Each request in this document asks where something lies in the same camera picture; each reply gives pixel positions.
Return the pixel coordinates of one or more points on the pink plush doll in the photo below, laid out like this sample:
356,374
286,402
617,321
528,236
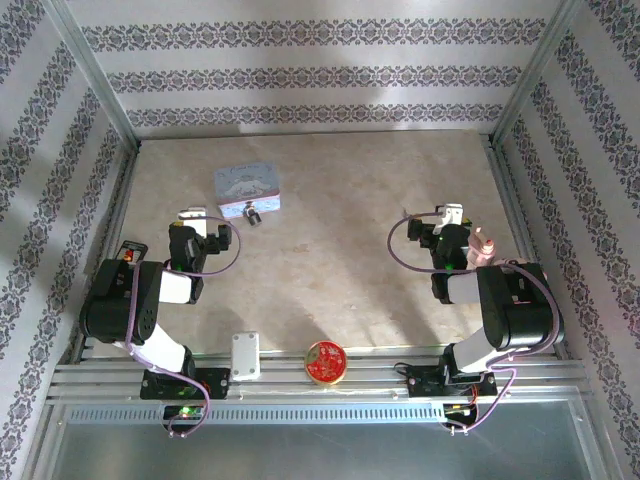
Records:
481,250

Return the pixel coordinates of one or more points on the aluminium front rail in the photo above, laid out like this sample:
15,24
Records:
360,380

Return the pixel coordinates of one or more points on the white rectangular plate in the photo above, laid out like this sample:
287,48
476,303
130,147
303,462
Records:
245,356

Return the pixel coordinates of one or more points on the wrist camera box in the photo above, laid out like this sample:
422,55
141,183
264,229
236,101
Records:
452,215
197,220

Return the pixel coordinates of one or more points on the aluminium side rail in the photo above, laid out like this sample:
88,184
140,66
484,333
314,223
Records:
510,200
117,210

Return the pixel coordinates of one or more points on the aluminium corner post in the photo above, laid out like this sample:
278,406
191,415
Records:
90,70
540,70

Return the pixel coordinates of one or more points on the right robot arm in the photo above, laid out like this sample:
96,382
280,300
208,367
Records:
525,315

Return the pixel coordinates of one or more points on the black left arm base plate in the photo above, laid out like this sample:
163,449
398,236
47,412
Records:
217,382

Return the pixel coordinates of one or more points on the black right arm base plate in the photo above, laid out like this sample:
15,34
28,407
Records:
425,385

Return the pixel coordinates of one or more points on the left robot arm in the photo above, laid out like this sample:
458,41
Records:
120,310

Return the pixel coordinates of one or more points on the black hub with orange connectors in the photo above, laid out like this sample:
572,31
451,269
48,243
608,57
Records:
132,251

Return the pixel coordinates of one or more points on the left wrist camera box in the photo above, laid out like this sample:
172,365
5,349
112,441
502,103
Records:
197,220

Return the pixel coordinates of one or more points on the round red tin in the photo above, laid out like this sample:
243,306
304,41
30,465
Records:
326,362

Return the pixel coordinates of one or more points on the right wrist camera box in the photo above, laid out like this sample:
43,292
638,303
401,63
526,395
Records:
452,215

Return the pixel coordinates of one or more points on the small black padlock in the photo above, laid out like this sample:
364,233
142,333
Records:
255,218

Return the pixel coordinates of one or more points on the small circuit board green light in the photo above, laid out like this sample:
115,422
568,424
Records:
184,412

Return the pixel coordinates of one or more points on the pastel cartoon print box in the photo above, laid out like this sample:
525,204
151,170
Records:
246,182

